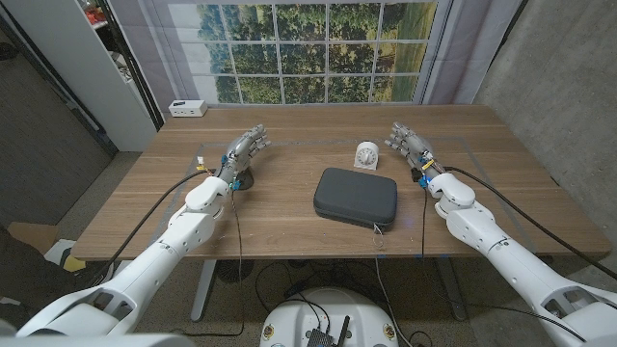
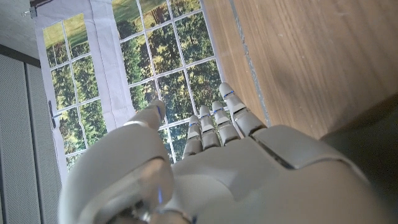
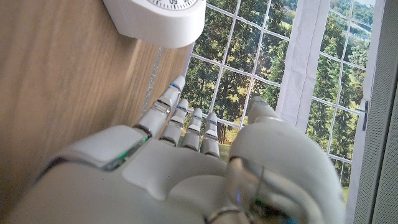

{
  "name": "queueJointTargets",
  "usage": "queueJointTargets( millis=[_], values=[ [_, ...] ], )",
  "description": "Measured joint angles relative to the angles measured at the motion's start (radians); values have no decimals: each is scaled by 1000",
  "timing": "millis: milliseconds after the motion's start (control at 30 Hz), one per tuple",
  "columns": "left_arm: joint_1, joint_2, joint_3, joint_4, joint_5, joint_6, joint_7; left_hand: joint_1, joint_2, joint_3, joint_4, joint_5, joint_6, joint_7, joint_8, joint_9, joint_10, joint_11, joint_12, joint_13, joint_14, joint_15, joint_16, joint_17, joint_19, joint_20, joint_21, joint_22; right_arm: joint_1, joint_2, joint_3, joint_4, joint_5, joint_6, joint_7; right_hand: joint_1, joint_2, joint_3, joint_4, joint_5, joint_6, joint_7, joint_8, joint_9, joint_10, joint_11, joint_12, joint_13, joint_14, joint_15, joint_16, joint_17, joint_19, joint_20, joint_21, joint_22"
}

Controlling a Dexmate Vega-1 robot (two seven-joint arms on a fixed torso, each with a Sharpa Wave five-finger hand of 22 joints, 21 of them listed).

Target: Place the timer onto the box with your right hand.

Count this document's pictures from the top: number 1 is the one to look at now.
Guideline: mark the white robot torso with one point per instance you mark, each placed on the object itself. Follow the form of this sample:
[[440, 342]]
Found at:
[[328, 320]]

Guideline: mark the dark grey zippered case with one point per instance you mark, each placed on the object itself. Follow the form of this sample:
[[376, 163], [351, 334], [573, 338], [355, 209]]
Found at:
[[356, 197]]

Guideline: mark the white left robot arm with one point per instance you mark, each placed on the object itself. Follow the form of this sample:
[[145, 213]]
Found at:
[[159, 254]]

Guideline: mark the white kitchen timer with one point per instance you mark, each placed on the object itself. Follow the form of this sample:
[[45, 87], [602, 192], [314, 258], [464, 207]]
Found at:
[[366, 155]]

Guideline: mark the white cabinet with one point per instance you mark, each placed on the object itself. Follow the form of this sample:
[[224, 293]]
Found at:
[[79, 72]]

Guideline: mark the printed window backdrop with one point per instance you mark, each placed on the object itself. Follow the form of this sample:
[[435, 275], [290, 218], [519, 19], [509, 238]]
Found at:
[[308, 52]]

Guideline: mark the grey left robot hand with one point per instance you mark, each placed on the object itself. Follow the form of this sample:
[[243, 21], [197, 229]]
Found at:
[[242, 150]]

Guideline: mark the cardboard box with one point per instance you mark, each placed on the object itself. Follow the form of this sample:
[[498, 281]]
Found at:
[[33, 236]]

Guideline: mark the dark rounded robot part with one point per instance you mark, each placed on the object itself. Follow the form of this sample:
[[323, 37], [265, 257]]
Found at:
[[245, 180]]

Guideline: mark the grey table leg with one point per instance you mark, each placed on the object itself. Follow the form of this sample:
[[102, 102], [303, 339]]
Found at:
[[203, 290], [450, 289]]

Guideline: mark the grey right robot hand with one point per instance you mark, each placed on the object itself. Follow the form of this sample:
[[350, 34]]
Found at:
[[412, 146]]

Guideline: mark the white power strip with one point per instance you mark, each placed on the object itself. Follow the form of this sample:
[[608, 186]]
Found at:
[[187, 108]]

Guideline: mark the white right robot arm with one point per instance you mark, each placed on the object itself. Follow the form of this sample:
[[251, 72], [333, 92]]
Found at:
[[511, 260]]

